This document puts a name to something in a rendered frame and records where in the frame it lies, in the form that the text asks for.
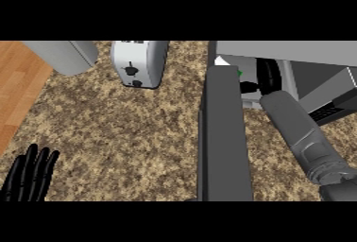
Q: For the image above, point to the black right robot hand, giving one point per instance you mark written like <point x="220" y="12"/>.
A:
<point x="269" y="77"/>

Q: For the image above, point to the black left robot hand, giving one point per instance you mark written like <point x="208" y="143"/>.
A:
<point x="28" y="179"/>

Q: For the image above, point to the white green milk carton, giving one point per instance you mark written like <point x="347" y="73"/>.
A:
<point x="223" y="61"/>

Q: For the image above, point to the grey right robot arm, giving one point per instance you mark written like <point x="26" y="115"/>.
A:
<point x="301" y="135"/>

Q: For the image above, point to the grey microwave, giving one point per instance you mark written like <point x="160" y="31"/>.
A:
<point x="288" y="52"/>

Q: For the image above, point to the white silver toaster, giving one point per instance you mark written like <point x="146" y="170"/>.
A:
<point x="139" y="61"/>

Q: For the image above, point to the grey cylindrical container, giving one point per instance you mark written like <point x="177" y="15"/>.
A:
<point x="65" y="55"/>

